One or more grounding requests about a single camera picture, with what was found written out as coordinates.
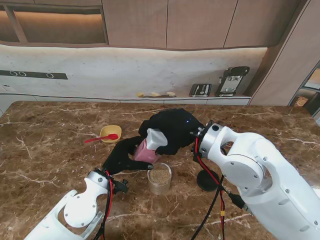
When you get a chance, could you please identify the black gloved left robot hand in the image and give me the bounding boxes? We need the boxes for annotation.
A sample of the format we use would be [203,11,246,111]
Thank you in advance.
[102,136,155,176]

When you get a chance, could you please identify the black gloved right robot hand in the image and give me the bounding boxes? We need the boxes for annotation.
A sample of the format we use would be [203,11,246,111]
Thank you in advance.
[138,107,205,156]

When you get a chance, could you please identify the pink container with white lid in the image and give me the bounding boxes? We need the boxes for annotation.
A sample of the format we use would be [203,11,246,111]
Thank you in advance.
[133,139,161,163]

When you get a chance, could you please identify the white square container lid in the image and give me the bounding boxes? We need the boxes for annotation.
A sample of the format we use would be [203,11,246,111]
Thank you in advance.
[146,128,168,151]

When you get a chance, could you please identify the red plastic measuring spoon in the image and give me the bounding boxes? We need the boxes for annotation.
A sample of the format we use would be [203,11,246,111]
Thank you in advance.
[84,133,119,144]

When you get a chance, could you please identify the clear jar of grain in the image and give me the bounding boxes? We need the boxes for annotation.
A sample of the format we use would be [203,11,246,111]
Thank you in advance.
[147,162,173,196]

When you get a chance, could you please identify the black round jar lid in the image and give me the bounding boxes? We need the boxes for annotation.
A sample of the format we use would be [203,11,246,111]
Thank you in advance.
[196,169,222,193]

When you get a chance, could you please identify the yellow plastic bowl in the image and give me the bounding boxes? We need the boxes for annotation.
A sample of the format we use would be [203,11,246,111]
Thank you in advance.
[99,125,123,144]

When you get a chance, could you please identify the wooden cutting board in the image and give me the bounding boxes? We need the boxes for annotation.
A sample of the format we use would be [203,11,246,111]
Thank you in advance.
[149,91,177,98]

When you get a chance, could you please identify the black silver toaster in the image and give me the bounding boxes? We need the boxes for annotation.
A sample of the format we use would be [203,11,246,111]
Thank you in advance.
[188,83,212,98]

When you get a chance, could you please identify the black espresso machine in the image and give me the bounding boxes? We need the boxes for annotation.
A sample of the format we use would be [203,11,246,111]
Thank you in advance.
[218,65,251,98]

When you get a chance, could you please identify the tall wooden cabinet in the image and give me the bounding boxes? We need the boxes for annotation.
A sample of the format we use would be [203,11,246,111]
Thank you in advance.
[249,0,320,107]

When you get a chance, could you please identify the round wooden ornament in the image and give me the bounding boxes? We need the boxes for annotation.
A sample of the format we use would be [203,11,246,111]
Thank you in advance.
[294,96,309,108]

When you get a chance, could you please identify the lit open shelf niche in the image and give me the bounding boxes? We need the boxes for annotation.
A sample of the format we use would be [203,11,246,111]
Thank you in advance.
[0,0,110,47]

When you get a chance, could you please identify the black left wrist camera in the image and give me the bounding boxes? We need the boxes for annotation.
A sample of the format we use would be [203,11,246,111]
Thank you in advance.
[112,179,130,195]

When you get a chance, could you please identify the red black left arm cable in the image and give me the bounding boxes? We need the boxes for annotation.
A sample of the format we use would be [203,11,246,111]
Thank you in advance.
[93,171,130,240]

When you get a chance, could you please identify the red black arm cable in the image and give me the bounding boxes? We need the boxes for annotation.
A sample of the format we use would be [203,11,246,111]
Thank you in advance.
[93,171,130,240]
[189,137,247,240]

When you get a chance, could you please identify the red black right arm cable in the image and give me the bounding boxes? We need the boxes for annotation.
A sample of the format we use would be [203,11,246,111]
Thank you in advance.
[189,137,247,240]

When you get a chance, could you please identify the wooden wall cabinets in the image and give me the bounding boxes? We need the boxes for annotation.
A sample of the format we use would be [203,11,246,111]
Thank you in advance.
[101,0,309,52]

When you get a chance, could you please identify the black wall control panel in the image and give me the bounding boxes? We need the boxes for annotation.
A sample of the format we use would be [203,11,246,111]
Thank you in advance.
[0,69,69,81]

